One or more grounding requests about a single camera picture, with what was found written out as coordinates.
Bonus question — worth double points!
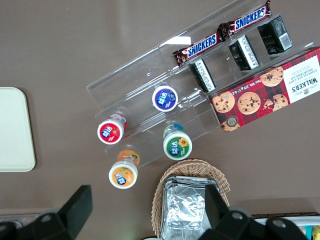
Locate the white rectangular snack tray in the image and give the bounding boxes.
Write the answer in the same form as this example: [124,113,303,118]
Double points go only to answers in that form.
[252,215,320,240]

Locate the Snickers chocolate bar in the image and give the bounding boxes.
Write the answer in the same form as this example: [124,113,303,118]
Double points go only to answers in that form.
[172,31,226,68]
[216,0,273,42]

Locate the dark board under tray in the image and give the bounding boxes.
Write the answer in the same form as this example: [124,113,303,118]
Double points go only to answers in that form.
[250,211,320,219]

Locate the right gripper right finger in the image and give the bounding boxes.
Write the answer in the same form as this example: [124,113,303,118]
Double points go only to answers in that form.
[203,184,263,240]

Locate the blue drink bottle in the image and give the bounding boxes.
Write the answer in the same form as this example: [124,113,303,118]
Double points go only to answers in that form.
[151,84,179,113]

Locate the teal snack packet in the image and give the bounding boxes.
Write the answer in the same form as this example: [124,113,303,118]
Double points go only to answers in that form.
[302,225,314,240]

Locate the light tan wicker basket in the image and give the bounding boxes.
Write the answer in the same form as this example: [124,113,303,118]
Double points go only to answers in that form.
[151,157,230,240]

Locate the green drink bottle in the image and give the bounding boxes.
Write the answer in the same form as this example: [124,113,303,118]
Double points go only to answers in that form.
[162,123,193,161]

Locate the orange drink bottle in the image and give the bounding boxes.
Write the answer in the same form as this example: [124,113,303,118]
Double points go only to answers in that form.
[108,149,141,190]

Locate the small black carton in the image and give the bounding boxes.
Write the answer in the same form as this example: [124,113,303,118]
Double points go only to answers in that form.
[257,15,293,56]
[188,58,217,94]
[228,34,260,72]

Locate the red drink bottle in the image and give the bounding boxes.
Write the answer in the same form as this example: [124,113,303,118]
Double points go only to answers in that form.
[96,113,128,145]

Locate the clear acrylic stepped stand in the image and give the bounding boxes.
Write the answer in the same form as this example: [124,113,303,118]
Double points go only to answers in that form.
[85,44,222,169]
[157,0,317,101]

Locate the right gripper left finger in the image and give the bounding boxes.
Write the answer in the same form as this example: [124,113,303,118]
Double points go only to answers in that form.
[24,184,94,240]

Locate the aluminium foil container stack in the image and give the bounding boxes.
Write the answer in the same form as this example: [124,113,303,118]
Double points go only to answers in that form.
[159,175,221,240]

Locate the red Walkers cookie box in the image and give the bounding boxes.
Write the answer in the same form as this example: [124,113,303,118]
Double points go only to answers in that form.
[207,46,320,133]

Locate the beige plastic tray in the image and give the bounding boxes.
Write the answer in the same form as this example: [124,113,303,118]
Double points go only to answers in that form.
[0,86,37,173]

